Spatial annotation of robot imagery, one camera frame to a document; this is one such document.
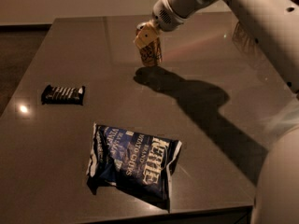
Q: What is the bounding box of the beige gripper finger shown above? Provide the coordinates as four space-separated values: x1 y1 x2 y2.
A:
134 21 159 49

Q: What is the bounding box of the orange soda can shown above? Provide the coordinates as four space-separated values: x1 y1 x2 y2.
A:
135 22 163 68

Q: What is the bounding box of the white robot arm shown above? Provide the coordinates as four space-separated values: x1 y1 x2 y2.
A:
135 0 299 224

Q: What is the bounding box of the black candy bar wrapper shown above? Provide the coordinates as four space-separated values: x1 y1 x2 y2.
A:
41 85 85 105

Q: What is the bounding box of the blue potato chips bag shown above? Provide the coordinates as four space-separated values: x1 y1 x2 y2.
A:
86 124 182 201

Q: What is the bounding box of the black wire napkin basket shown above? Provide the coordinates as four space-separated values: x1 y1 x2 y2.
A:
232 21 257 55

